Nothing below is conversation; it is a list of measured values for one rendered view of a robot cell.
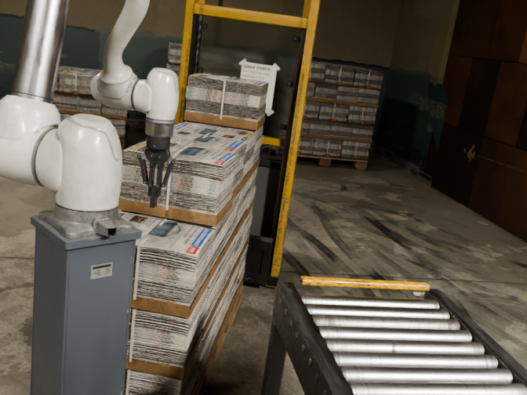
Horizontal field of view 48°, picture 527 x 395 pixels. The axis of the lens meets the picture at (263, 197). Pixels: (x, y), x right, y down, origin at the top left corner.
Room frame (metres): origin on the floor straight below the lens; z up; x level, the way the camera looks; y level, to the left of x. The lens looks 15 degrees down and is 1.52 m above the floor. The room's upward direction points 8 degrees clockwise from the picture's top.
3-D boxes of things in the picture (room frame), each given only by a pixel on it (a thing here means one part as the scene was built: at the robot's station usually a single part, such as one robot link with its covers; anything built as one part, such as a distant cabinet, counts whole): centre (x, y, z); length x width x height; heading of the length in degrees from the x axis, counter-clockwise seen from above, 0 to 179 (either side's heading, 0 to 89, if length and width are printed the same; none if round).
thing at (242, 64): (3.51, 0.21, 1.27); 0.57 x 0.01 x 0.65; 85
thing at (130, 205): (2.20, 0.43, 0.86); 0.29 x 0.16 x 0.04; 173
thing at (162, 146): (1.86, 0.36, 1.12); 0.08 x 0.07 x 0.09; 85
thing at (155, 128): (1.86, 0.36, 1.20); 0.09 x 0.09 x 0.06
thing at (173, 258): (2.34, 0.32, 0.42); 1.17 x 0.39 x 0.83; 175
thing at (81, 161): (1.42, 0.45, 1.17); 0.18 x 0.16 x 0.22; 75
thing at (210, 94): (3.06, 0.25, 0.65); 0.39 x 0.30 x 1.29; 85
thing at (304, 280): (1.74, -0.36, 0.81); 0.43 x 0.03 x 0.02; 103
